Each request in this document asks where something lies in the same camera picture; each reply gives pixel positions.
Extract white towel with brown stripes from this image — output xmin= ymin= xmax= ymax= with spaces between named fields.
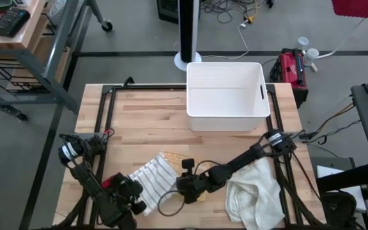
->
xmin=128 ymin=153 xmax=181 ymax=217

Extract off-white towel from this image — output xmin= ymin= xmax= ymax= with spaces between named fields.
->
xmin=225 ymin=157 xmax=286 ymax=230

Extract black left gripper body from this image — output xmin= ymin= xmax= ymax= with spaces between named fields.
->
xmin=102 ymin=183 xmax=137 ymax=228

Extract black caster wheel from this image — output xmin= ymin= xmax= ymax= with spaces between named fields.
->
xmin=100 ymin=19 xmax=114 ymax=32

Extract yellow checked towel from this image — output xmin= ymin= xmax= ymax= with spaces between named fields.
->
xmin=161 ymin=151 xmax=208 ymax=203

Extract red acoustic panel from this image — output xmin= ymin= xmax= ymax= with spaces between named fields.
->
xmin=330 ymin=0 xmax=368 ymax=20

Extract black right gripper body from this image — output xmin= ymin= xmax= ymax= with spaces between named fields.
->
xmin=176 ymin=173 xmax=212 ymax=196

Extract red black square device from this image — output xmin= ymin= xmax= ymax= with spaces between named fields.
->
xmin=100 ymin=175 xmax=116 ymax=190

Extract black wire rack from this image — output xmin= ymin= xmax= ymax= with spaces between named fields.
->
xmin=0 ymin=22 xmax=68 ymax=94

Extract thick white power cable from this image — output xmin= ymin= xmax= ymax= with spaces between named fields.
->
xmin=310 ymin=17 xmax=365 ymax=73

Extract white plastic bottle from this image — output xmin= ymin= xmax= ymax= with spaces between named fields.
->
xmin=302 ymin=47 xmax=319 ymax=67

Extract tangled black floor cables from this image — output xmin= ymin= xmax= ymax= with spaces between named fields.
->
xmin=201 ymin=0 xmax=274 ymax=25

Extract black backpack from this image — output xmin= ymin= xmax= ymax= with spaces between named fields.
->
xmin=319 ymin=190 xmax=359 ymax=230

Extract red black tool case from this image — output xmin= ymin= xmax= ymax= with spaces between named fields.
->
xmin=269 ymin=47 xmax=309 ymax=109

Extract black box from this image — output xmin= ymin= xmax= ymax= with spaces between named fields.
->
xmin=157 ymin=0 xmax=180 ymax=25

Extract white perforated plastic basket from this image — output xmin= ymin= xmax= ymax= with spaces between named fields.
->
xmin=186 ymin=61 xmax=271 ymax=132

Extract white plastic cup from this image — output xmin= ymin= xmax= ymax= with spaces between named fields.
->
xmin=295 ymin=36 xmax=309 ymax=51

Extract thin white floor cable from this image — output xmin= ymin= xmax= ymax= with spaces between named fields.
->
xmin=172 ymin=22 xmax=250 ymax=61

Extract wooden workbench with grey legs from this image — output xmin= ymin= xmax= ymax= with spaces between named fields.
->
xmin=0 ymin=0 xmax=114 ymax=124

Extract black keypad device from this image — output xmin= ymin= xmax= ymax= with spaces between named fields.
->
xmin=0 ymin=8 xmax=31 ymax=38

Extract white paper sheet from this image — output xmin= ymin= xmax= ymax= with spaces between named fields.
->
xmin=316 ymin=164 xmax=367 ymax=212

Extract tower fan with round base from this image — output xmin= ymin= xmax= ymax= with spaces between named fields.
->
xmin=173 ymin=0 xmax=203 ymax=72

